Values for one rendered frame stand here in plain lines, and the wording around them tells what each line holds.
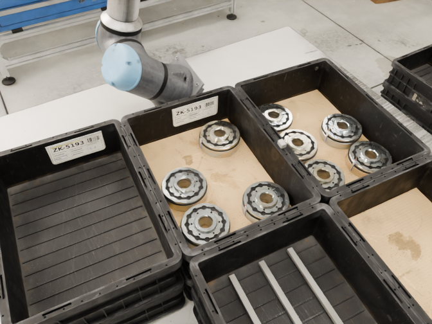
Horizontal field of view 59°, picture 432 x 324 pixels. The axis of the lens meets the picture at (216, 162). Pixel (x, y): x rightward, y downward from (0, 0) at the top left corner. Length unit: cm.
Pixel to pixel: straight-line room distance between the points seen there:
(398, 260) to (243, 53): 97
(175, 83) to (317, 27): 220
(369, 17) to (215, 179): 275
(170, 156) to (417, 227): 59
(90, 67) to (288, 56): 155
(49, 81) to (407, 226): 226
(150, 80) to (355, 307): 74
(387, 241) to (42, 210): 75
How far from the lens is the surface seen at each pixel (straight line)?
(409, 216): 97
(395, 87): 191
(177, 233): 72
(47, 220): 92
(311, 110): 112
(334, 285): 82
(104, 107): 133
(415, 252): 93
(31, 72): 283
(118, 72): 107
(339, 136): 103
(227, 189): 90
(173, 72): 115
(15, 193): 99
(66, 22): 266
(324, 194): 80
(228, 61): 149
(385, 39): 325
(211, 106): 100
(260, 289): 79
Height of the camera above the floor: 155
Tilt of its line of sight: 50 degrees down
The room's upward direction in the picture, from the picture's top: 2 degrees clockwise
